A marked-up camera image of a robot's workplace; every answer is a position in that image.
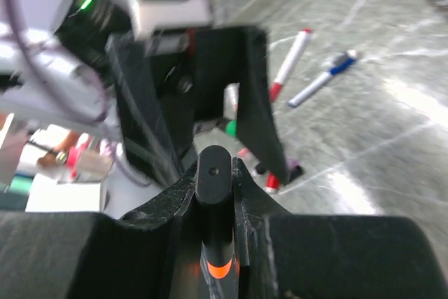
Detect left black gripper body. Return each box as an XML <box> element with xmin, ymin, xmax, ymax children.
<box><xmin>104</xmin><ymin>25</ymin><xmax>270</xmax><ymax>188</ymax></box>

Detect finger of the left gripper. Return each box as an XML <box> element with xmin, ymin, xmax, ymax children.
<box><xmin>106</xmin><ymin>32</ymin><xmax>182</xmax><ymax>187</ymax></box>
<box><xmin>237</xmin><ymin>27</ymin><xmax>291</xmax><ymax>185</ymax></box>

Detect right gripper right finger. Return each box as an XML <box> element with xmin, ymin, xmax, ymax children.
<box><xmin>232</xmin><ymin>159</ymin><xmax>447</xmax><ymax>298</ymax></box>

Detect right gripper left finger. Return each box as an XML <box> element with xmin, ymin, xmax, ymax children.
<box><xmin>1</xmin><ymin>167</ymin><xmax>200</xmax><ymax>298</ymax></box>

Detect black marker cap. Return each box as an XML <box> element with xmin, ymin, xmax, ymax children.
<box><xmin>252</xmin><ymin>162</ymin><xmax>267</xmax><ymax>176</ymax></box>

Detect purple pen cap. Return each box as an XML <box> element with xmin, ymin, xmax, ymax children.
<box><xmin>288</xmin><ymin>159</ymin><xmax>302</xmax><ymax>175</ymax></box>

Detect orange cap black highlighter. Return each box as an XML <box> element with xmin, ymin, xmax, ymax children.
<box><xmin>195</xmin><ymin>145</ymin><xmax>238</xmax><ymax>298</ymax></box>

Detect small red cap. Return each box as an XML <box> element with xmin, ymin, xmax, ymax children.
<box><xmin>265</xmin><ymin>172</ymin><xmax>280</xmax><ymax>193</ymax></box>

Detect pink pen cap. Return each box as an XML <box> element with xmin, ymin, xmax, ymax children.
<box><xmin>237</xmin><ymin>148</ymin><xmax>251</xmax><ymax>158</ymax></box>

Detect peach tip white pen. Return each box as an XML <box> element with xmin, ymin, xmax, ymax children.
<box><xmin>225</xmin><ymin>83</ymin><xmax>239</xmax><ymax>112</ymax></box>

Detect green cap black highlighter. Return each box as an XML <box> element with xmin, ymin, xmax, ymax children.
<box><xmin>225</xmin><ymin>120</ymin><xmax>237</xmax><ymax>137</ymax></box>

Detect red cap white marker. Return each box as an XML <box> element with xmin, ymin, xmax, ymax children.
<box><xmin>269</xmin><ymin>28</ymin><xmax>312</xmax><ymax>103</ymax></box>

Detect blue cap white marker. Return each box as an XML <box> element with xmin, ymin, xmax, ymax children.
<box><xmin>288</xmin><ymin>50</ymin><xmax>358</xmax><ymax>108</ymax></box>

